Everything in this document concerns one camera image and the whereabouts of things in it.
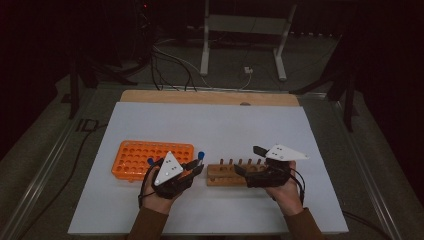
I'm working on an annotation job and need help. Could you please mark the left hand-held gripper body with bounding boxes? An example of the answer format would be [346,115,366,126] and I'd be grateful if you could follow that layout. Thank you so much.
[152,150,201,200]

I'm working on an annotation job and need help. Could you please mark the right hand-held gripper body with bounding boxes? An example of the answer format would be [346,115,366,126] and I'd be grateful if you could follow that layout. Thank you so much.
[244,143,310,190]

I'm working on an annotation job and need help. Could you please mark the wooden tube rack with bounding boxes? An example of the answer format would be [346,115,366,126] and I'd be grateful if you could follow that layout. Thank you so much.
[206,158,268,187]

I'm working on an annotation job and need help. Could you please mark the orange plastic tube rack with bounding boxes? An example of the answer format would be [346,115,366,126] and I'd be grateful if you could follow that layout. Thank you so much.
[111,140,195,183]

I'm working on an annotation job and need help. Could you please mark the person's right hand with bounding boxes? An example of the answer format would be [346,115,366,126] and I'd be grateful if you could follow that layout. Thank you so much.
[264,161,307,217]

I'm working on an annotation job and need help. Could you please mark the person's left hand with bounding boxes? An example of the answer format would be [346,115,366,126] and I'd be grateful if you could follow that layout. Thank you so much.
[141,173,183,216]

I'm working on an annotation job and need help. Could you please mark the white table mat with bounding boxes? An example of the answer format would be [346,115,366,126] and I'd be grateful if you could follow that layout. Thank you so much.
[67,101,350,236]

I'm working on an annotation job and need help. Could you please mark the black tripod stand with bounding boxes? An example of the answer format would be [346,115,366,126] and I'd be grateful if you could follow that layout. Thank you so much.
[67,54,138,120]
[288,33,360,133]

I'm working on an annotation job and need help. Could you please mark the white metal stand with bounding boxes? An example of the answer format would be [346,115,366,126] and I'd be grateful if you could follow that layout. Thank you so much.
[199,0,298,82]

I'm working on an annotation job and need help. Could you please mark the dark equipment with red light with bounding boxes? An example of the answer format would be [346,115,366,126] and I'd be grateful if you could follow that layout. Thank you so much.
[132,0,155,66]

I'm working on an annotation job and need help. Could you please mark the right hand-held gripper cable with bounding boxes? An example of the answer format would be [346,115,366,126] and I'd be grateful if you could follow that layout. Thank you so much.
[289,167,392,240]

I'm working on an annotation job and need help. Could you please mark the hand-held gripper cable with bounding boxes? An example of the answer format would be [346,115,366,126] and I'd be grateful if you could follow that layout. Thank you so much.
[137,162,162,210]
[289,167,392,240]

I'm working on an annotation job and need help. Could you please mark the left hand-held gripper cable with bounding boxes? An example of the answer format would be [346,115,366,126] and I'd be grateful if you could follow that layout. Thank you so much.
[137,162,162,210]

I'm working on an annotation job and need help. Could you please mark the white plug with cable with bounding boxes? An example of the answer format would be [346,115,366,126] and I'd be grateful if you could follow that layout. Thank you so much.
[237,66,254,90]

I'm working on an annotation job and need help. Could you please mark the black floor cable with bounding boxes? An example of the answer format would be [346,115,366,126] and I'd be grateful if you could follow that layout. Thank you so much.
[15,123,109,240]

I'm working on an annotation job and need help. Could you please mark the black floor cables bundle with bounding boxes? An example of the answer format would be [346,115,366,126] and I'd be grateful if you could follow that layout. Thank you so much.
[149,44,214,92]

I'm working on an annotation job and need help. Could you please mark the metal floor rail frame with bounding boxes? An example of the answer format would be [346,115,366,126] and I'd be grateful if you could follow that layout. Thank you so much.
[0,83,403,240]

